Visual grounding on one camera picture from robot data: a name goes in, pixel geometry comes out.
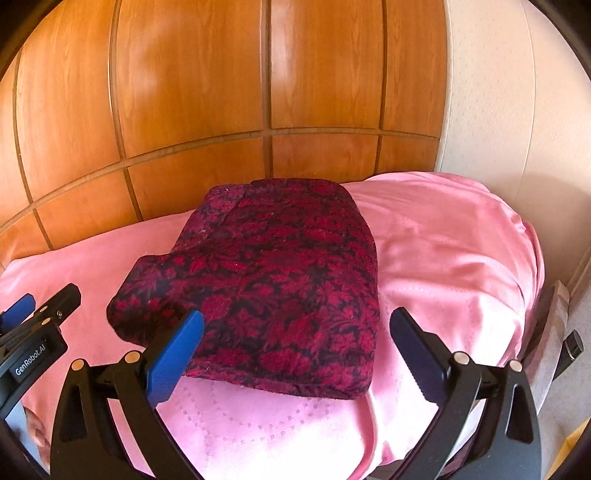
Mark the dark red floral garment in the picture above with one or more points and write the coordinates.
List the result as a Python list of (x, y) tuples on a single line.
[(277, 277)]

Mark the person's left hand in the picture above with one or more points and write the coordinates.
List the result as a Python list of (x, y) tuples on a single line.
[(36, 429)]

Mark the small black object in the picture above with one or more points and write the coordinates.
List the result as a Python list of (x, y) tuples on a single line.
[(573, 345)]

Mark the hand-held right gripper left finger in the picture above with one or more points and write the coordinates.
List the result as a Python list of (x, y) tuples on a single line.
[(178, 355)]

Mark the wooden panelled headboard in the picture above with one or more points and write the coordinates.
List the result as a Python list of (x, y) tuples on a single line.
[(184, 83)]

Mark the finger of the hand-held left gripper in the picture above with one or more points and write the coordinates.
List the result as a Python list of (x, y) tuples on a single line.
[(18, 309), (62, 302)]

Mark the grey bed frame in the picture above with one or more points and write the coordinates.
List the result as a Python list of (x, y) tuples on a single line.
[(549, 323)]

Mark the pink bed sheet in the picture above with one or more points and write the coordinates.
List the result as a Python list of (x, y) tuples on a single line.
[(452, 258)]

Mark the tan cardboard piece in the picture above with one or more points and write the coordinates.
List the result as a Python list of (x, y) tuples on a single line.
[(577, 445)]

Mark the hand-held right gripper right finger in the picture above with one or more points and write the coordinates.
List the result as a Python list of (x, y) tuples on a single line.
[(415, 357)]

